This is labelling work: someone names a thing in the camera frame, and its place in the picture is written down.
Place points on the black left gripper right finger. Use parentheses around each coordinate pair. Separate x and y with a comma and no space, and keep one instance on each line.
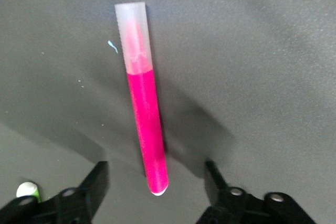
(236,208)

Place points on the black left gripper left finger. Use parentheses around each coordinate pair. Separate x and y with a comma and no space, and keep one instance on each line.
(68,205)

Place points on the pink marker pen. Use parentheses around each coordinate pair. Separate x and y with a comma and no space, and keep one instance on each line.
(147,119)

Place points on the green marker pen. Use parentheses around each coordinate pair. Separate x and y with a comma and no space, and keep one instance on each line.
(26,189)

